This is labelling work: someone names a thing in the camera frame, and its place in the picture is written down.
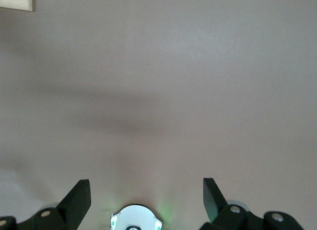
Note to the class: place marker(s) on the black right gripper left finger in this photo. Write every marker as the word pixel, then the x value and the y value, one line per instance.
pixel 67 210

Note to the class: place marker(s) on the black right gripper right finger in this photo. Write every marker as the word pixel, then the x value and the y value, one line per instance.
pixel 223 215

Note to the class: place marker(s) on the bamboo cutting board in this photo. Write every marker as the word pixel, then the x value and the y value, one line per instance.
pixel 15 0

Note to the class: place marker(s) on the brown table cover sheet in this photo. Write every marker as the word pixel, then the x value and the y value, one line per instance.
pixel 158 91

